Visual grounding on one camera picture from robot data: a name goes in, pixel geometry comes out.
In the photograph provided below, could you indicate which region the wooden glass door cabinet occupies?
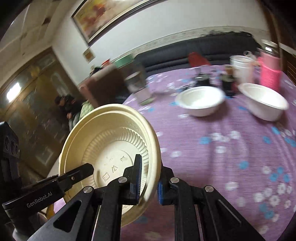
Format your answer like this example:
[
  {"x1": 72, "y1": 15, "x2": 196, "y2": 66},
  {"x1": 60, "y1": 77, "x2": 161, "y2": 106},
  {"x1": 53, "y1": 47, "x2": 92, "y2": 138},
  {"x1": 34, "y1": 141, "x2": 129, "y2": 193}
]
[{"x1": 1, "y1": 48, "x2": 83, "y2": 177}]

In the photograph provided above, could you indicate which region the small wall certificate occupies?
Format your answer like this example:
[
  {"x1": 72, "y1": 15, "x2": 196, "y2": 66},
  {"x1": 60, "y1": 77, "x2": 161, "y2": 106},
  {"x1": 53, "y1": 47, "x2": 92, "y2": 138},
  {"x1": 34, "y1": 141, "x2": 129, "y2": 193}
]
[{"x1": 83, "y1": 48, "x2": 95, "y2": 63}]

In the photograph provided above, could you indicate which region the red plastic bag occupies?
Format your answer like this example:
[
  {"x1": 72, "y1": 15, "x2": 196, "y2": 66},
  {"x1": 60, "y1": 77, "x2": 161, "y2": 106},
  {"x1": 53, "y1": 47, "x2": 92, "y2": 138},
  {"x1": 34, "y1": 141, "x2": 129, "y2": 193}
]
[{"x1": 188, "y1": 52, "x2": 211, "y2": 67}]

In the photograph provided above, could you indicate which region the dark jar with cork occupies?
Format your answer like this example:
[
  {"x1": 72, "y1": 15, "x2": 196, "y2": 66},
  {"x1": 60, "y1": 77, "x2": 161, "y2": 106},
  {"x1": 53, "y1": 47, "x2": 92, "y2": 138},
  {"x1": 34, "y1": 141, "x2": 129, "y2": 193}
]
[{"x1": 220, "y1": 65, "x2": 236, "y2": 98}]

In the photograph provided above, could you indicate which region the framed horse painting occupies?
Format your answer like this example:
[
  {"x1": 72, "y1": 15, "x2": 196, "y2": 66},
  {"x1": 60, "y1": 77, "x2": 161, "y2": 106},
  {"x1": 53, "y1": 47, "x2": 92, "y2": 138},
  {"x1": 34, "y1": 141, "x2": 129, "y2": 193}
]
[{"x1": 71, "y1": 0, "x2": 160, "y2": 46}]

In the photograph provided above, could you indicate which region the seated man in black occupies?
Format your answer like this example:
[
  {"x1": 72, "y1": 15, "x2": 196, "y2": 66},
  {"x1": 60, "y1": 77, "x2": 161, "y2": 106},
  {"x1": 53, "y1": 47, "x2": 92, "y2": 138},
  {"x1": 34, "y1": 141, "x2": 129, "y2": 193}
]
[{"x1": 54, "y1": 94, "x2": 83, "y2": 131}]

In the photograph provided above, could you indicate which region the clear bottle green lid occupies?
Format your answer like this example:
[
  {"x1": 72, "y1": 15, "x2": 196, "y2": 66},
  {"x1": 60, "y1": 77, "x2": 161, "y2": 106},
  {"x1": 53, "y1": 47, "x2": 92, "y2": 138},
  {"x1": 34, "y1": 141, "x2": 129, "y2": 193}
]
[{"x1": 113, "y1": 54, "x2": 154, "y2": 106}]

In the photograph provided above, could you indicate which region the black leather sofa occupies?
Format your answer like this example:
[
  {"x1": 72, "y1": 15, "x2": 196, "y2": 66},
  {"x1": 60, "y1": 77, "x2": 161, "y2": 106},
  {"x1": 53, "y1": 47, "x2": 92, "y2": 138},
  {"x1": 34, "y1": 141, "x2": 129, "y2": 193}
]
[{"x1": 135, "y1": 32, "x2": 260, "y2": 75}]

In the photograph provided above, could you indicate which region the green patterned blanket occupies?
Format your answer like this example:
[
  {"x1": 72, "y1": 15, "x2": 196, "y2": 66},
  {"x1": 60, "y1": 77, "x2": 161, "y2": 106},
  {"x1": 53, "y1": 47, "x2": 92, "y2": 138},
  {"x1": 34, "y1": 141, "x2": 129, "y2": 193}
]
[{"x1": 79, "y1": 101, "x2": 94, "y2": 120}]

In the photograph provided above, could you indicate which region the white bowl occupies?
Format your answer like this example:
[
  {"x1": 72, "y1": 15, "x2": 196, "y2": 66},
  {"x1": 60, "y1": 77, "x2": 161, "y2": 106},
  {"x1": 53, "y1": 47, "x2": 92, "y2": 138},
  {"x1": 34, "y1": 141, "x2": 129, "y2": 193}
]
[
  {"x1": 238, "y1": 83, "x2": 289, "y2": 121},
  {"x1": 175, "y1": 86, "x2": 226, "y2": 117}
]

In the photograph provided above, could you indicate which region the purple floral tablecloth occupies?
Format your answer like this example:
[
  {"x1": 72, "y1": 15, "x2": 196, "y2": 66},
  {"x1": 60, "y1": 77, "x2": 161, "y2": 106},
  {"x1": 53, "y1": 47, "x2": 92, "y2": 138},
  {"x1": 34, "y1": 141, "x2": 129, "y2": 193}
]
[{"x1": 125, "y1": 66, "x2": 295, "y2": 240}]

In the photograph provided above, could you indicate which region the black small device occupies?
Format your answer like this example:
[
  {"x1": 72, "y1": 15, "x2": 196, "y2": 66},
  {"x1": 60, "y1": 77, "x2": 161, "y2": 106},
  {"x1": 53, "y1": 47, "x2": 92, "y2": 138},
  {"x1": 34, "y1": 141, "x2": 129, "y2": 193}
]
[{"x1": 192, "y1": 65, "x2": 216, "y2": 87}]

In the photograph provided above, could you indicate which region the brown armchair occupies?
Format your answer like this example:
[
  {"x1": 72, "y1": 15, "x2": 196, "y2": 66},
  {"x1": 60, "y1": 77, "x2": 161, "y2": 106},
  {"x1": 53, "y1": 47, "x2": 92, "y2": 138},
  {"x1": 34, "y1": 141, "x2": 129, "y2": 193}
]
[{"x1": 78, "y1": 64, "x2": 130, "y2": 108}]

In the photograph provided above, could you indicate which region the cream plastic colander bowl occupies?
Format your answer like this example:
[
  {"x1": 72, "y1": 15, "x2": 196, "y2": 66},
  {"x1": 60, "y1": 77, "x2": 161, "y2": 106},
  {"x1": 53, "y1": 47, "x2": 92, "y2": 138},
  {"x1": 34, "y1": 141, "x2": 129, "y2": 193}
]
[{"x1": 59, "y1": 104, "x2": 162, "y2": 226}]

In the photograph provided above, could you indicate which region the white plastic cup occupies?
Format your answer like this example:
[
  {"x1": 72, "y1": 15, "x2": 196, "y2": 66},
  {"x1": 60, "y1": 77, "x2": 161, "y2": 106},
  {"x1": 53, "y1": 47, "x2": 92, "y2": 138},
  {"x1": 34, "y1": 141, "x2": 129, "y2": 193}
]
[{"x1": 230, "y1": 55, "x2": 254, "y2": 84}]

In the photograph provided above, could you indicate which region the pink sleeved bottle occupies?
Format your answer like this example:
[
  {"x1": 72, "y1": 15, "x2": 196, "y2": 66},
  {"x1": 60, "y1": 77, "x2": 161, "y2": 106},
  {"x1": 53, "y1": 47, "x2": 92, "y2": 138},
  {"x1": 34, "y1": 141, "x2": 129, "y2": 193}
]
[{"x1": 257, "y1": 39, "x2": 281, "y2": 92}]

